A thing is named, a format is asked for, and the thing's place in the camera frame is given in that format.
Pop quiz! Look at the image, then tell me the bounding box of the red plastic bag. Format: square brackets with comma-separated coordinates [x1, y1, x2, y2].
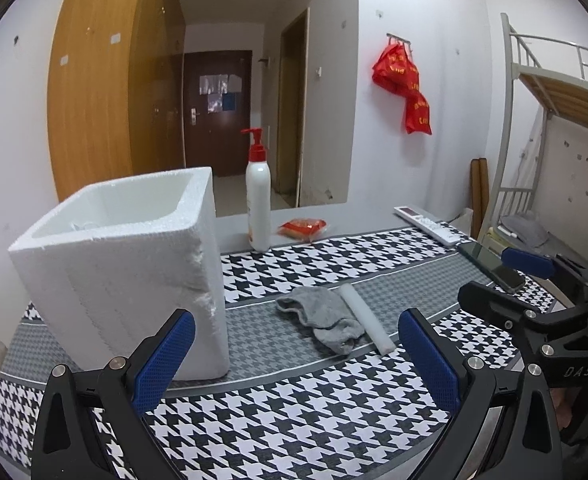
[371, 42, 434, 136]

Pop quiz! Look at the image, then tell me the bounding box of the white remote control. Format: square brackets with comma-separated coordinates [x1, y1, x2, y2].
[393, 205, 470, 247]

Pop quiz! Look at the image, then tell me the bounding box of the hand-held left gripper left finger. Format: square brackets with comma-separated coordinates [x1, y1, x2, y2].
[31, 308, 197, 480]

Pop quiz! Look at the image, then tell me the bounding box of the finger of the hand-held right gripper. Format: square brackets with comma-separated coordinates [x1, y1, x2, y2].
[457, 280, 588, 356]
[500, 246, 588, 292]

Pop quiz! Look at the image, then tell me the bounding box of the white foam box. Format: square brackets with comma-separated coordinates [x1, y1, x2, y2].
[8, 166, 231, 382]

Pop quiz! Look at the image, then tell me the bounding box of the white foam net tube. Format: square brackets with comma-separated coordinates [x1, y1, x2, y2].
[337, 284, 395, 354]

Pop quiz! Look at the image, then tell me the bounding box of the grey phone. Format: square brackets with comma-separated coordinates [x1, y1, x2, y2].
[489, 265, 528, 295]

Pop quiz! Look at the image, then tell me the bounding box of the red snack packet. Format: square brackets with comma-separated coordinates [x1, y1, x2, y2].
[276, 217, 333, 241]

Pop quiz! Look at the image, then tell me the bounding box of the grey sock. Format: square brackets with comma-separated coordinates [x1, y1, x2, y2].
[275, 287, 370, 356]

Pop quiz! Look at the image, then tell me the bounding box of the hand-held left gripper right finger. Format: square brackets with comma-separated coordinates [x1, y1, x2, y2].
[397, 307, 561, 480]

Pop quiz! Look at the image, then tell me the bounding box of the wooden wardrobe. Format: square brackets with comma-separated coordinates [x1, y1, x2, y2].
[46, 0, 188, 202]

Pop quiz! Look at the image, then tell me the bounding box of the metal bunk bed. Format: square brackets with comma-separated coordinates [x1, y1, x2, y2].
[478, 12, 588, 283]

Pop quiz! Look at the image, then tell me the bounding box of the dark phone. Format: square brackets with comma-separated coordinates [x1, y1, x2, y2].
[456, 241, 513, 281]

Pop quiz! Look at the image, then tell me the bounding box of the white lotion pump bottle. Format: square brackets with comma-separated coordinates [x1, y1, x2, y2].
[240, 127, 273, 254]

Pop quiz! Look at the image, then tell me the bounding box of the houndstooth table cloth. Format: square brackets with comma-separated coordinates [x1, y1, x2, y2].
[0, 227, 575, 480]

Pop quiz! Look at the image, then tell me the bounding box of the dark brown door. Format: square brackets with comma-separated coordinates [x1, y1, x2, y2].
[182, 50, 254, 177]

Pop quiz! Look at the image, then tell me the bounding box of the brown side door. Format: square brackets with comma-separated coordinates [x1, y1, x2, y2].
[280, 7, 310, 199]

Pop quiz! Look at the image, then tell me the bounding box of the metal wall hook rack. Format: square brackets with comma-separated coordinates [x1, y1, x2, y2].
[386, 32, 415, 54]

